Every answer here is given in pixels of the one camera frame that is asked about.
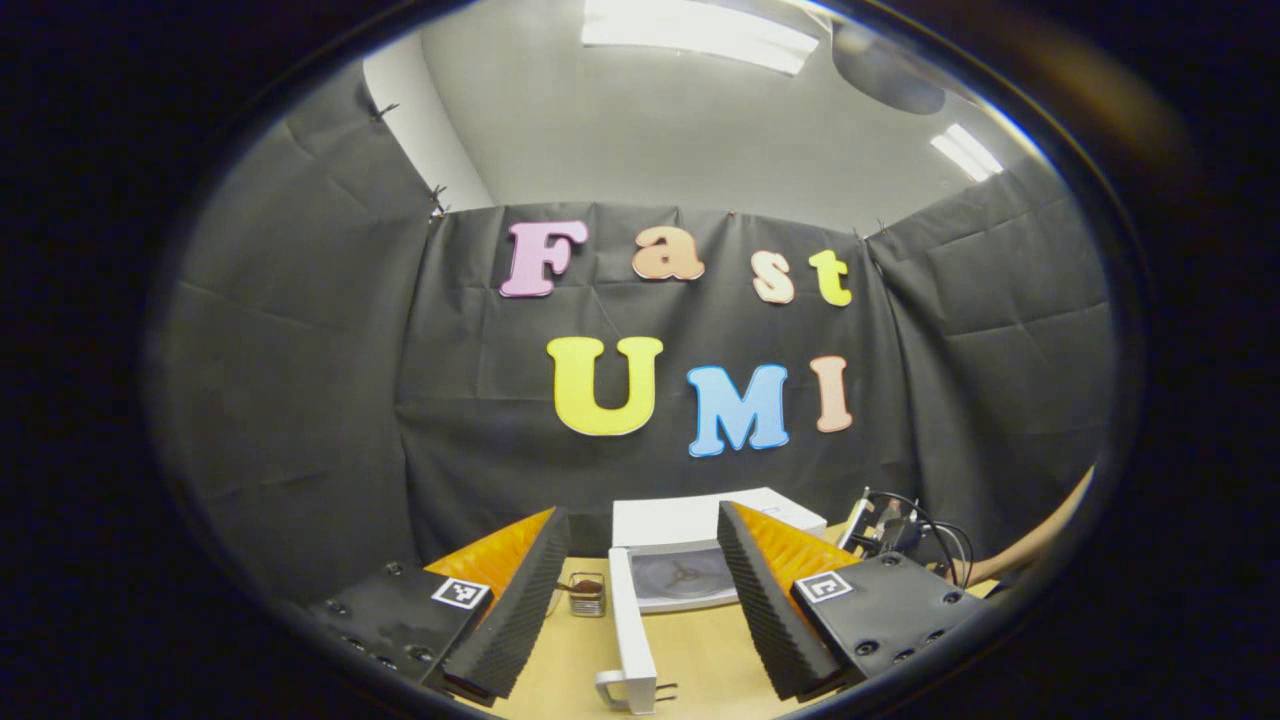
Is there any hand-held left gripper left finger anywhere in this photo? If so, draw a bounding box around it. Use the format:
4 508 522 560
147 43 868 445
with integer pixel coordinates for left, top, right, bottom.
308 505 571 701

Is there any black backdrop cloth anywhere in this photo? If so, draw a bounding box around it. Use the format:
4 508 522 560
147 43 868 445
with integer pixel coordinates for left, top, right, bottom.
150 60 1116 601

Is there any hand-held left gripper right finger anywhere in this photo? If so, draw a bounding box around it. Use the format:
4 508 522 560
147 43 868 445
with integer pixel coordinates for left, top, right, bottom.
716 500 991 701

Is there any ceiling light panel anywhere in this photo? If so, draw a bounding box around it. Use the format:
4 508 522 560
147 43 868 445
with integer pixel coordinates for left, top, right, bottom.
930 123 1004 183
580 0 821 77

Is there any white microwave oven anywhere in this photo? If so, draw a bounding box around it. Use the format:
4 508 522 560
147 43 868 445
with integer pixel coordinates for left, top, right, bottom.
595 487 831 716

